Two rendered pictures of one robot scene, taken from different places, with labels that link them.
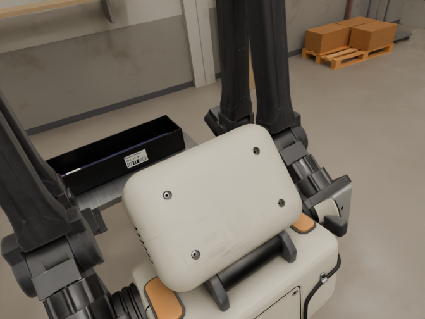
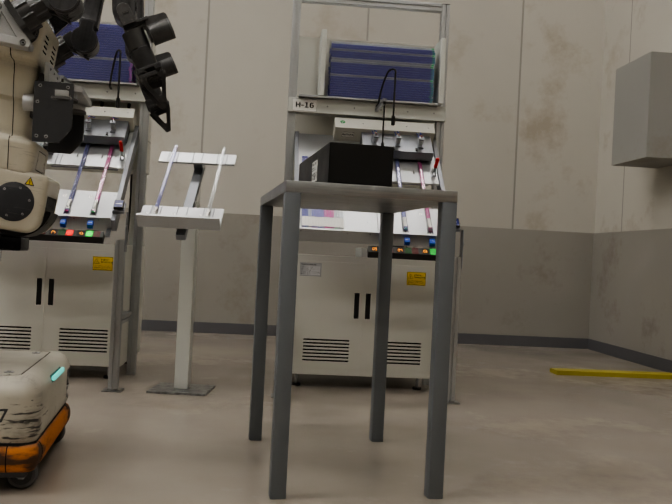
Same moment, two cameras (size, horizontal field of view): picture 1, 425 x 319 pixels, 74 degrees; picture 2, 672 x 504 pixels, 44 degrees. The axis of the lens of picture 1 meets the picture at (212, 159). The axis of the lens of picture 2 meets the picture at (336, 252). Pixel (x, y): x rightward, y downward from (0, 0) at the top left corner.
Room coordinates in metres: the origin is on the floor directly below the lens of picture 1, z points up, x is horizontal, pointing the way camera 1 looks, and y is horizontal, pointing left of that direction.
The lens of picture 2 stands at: (1.78, -1.96, 0.61)
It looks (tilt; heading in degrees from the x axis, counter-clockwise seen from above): 0 degrees down; 107
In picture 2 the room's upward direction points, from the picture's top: 3 degrees clockwise
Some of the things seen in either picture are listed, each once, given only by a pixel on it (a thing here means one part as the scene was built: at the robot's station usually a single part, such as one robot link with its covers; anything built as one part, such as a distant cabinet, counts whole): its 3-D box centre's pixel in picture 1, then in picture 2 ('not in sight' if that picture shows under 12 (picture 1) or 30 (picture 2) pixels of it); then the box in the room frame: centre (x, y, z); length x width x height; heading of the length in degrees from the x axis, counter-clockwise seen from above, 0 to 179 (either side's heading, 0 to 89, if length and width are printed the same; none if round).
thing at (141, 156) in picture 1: (119, 154); (340, 175); (1.05, 0.41, 0.86); 0.57 x 0.17 x 0.11; 118
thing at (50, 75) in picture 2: not in sight; (56, 109); (0.33, 0.04, 0.98); 0.28 x 0.16 x 0.22; 118
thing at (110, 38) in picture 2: not in sight; (81, 53); (-0.62, 1.51, 1.52); 0.51 x 0.13 x 0.27; 22
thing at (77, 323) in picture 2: not in sight; (61, 304); (-0.73, 1.60, 0.31); 0.70 x 0.65 x 0.62; 22
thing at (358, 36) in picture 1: (348, 41); not in sight; (4.12, -2.19, 0.19); 1.10 x 0.73 x 0.39; 112
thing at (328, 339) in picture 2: not in sight; (364, 251); (0.70, 1.99, 0.65); 1.01 x 0.73 x 1.29; 112
